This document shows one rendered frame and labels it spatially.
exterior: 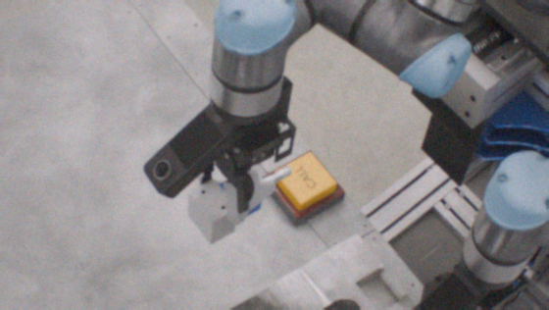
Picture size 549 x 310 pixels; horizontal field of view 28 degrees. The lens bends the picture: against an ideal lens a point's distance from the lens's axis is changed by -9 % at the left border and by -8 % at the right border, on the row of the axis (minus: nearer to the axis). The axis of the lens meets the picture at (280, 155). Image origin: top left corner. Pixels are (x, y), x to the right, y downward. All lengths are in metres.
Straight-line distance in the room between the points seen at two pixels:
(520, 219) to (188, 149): 0.38
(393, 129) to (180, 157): 1.46
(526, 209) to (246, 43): 0.31
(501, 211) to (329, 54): 1.71
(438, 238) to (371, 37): 1.17
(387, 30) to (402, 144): 1.51
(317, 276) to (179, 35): 0.48
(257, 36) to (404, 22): 0.15
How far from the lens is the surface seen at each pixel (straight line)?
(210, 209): 1.36
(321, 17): 1.17
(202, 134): 1.23
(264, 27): 1.09
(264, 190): 1.34
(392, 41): 1.13
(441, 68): 1.12
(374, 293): 1.44
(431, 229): 2.28
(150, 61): 1.69
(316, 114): 2.65
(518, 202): 1.07
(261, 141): 1.26
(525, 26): 1.52
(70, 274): 1.50
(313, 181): 1.54
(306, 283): 1.41
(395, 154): 2.62
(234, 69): 1.14
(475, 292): 1.22
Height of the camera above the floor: 2.12
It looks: 55 degrees down
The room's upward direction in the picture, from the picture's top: 10 degrees clockwise
